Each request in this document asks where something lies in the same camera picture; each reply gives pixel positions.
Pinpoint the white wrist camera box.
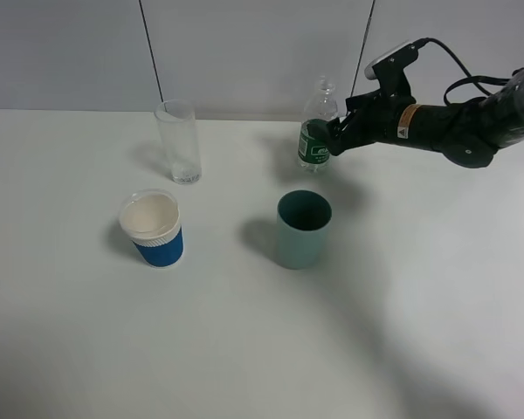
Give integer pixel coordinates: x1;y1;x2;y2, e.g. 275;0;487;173
363;41;418;80

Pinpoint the tall clear glass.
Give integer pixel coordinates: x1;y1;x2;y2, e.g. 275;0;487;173
154;100;202;184

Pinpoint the blue white paper cup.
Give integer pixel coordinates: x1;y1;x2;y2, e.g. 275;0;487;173
118;189;184;268

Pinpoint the teal plastic cup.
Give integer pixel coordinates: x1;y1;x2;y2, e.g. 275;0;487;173
276;189;332;270

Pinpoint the clear green-label water bottle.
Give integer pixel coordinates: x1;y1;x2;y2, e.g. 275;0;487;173
297;76;338;173

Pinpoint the black camera cable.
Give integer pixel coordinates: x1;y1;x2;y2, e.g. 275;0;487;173
414;37;514;106

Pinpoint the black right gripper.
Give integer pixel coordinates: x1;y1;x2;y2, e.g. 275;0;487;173
307;64;417;156

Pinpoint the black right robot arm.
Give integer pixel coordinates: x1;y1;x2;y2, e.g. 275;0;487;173
307;68;524;168

